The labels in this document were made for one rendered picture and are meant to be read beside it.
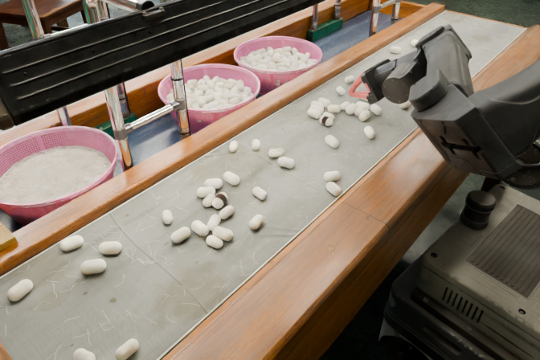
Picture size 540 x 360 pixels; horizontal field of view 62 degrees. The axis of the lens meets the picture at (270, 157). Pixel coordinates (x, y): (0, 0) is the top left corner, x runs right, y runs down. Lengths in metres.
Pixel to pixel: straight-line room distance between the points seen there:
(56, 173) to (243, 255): 0.45
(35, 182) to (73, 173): 0.07
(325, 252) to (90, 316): 0.36
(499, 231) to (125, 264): 0.93
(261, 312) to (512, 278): 0.70
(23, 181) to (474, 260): 1.02
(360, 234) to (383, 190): 0.13
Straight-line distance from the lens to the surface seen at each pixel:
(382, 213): 0.82
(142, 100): 1.26
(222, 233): 0.78
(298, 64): 1.39
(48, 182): 1.01
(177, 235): 0.78
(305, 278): 0.70
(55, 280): 0.80
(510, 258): 1.25
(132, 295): 0.74
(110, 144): 1.04
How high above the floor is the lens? 1.31
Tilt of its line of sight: 36 degrees down
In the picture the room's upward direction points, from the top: straight up
